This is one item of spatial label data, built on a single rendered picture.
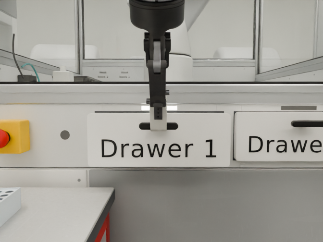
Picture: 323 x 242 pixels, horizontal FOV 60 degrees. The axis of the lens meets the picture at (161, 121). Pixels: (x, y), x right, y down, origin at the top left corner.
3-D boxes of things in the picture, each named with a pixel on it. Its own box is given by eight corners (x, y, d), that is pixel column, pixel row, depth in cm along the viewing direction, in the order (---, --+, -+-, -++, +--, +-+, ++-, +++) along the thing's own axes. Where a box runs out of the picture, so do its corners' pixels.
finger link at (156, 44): (166, 24, 39) (166, 39, 35) (165, 59, 42) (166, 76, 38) (148, 24, 39) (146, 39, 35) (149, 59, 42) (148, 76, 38)
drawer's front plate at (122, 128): (229, 167, 57) (230, 113, 56) (87, 167, 57) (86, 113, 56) (228, 165, 59) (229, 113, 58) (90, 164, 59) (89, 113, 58)
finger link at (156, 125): (167, 98, 48) (167, 100, 47) (166, 128, 52) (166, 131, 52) (149, 98, 48) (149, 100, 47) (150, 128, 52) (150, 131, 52)
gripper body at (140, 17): (187, 2, 34) (183, 70, 40) (183, -16, 40) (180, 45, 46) (125, 3, 34) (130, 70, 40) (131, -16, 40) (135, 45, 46)
